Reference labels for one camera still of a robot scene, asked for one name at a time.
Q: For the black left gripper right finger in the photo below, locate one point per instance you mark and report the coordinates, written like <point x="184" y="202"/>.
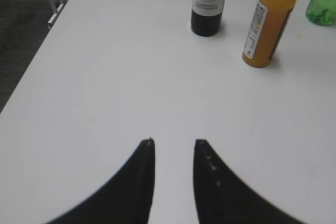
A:
<point x="221" y="197"/>

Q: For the dark red wine bottle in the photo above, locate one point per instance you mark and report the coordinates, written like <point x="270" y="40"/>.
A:
<point x="206" y="16"/>

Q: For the white table leg frame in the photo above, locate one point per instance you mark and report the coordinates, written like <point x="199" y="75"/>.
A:
<point x="56" y="11"/>

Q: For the NFC orange juice bottle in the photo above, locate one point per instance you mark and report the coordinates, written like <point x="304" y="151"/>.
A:
<point x="267" y="26"/>

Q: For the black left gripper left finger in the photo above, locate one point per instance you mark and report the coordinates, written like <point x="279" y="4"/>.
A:
<point x="126" y="198"/>

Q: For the green plastic soda bottle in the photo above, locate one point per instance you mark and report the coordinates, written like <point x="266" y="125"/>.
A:
<point x="321" y="12"/>

